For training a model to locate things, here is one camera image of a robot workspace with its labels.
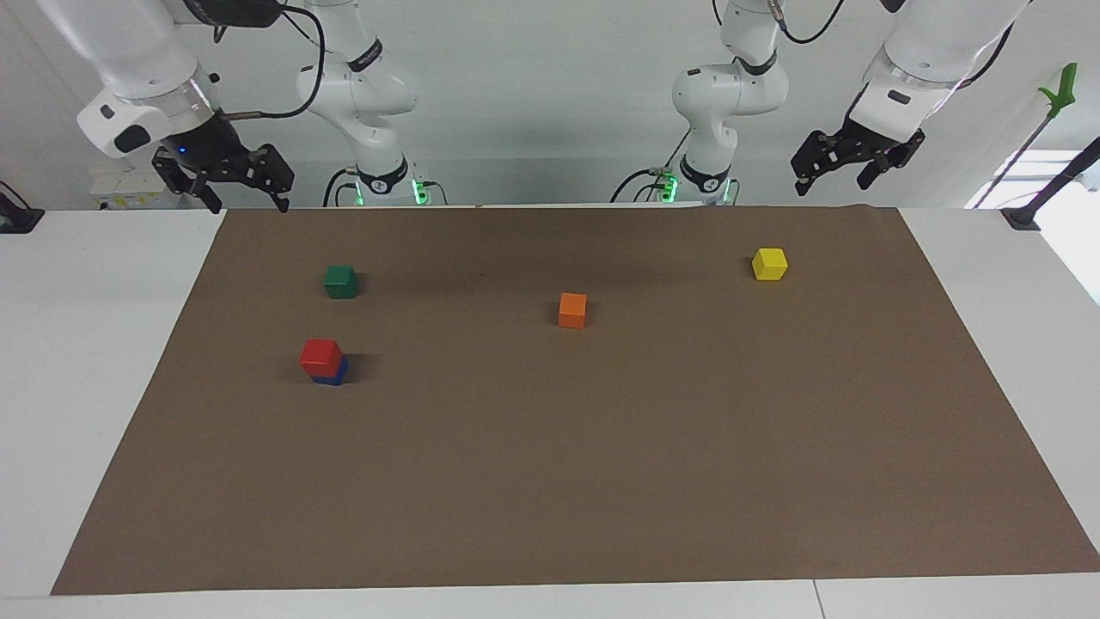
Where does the black table clamp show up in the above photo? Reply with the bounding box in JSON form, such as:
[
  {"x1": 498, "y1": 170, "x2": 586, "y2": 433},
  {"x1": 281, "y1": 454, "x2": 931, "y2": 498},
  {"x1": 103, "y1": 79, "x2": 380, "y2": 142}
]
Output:
[{"x1": 0, "y1": 181, "x2": 46, "y2": 235}]

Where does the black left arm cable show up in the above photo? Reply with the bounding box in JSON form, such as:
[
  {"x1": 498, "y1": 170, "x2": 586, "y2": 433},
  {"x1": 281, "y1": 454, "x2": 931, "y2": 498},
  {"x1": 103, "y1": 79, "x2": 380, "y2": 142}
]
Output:
[{"x1": 769, "y1": 0, "x2": 1019, "y2": 87}]

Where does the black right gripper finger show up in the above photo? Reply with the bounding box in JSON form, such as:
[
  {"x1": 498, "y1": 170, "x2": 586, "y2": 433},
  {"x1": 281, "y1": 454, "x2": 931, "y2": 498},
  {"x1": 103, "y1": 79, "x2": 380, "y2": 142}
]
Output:
[
  {"x1": 153, "y1": 155, "x2": 223, "y2": 214},
  {"x1": 251, "y1": 144, "x2": 295, "y2": 212}
]

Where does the red wooden block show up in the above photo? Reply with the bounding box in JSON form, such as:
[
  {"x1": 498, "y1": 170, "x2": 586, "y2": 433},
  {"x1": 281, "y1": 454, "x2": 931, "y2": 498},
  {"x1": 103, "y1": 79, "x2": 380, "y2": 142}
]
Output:
[{"x1": 299, "y1": 338, "x2": 344, "y2": 379}]

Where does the black pole with clamp base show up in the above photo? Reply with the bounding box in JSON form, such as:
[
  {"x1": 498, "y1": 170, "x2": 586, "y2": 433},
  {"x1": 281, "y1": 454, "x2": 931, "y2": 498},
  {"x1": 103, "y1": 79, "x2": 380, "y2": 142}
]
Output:
[{"x1": 1001, "y1": 136, "x2": 1100, "y2": 231}]

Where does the thin pole with green tip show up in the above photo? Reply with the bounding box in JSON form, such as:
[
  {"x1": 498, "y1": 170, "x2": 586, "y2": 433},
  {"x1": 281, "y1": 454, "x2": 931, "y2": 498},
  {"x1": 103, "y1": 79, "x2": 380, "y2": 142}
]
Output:
[{"x1": 974, "y1": 62, "x2": 1079, "y2": 209}]

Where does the brown paper table mat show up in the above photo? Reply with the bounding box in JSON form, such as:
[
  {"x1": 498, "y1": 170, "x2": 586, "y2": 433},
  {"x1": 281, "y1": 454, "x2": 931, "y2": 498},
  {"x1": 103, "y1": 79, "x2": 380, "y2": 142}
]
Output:
[{"x1": 50, "y1": 205, "x2": 1100, "y2": 596}]

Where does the black right base cable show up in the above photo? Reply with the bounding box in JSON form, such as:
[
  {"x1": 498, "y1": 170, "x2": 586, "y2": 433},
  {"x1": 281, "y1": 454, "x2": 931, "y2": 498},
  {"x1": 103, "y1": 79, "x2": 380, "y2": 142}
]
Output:
[{"x1": 323, "y1": 168, "x2": 358, "y2": 209}]

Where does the black left base cable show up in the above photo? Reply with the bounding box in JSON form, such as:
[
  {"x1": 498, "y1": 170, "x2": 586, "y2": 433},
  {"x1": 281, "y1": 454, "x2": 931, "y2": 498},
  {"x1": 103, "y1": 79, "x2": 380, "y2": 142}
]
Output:
[{"x1": 610, "y1": 127, "x2": 693, "y2": 205}]

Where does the black base cable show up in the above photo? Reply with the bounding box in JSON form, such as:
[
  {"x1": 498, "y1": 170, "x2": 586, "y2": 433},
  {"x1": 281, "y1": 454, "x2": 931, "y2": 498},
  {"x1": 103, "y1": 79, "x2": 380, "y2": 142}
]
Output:
[
  {"x1": 323, "y1": 168, "x2": 358, "y2": 209},
  {"x1": 610, "y1": 127, "x2": 693, "y2": 205}
]

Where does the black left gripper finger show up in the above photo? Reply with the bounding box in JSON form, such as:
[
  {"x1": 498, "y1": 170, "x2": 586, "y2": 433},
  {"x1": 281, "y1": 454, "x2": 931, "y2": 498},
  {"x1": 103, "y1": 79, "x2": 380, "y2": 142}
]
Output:
[
  {"x1": 791, "y1": 131, "x2": 847, "y2": 196},
  {"x1": 859, "y1": 131, "x2": 926, "y2": 190}
]

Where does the white box with yellow label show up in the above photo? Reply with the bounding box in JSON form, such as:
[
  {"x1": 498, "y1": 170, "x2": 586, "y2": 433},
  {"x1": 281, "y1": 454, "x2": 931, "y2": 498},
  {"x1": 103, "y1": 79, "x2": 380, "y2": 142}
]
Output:
[{"x1": 89, "y1": 163, "x2": 173, "y2": 211}]

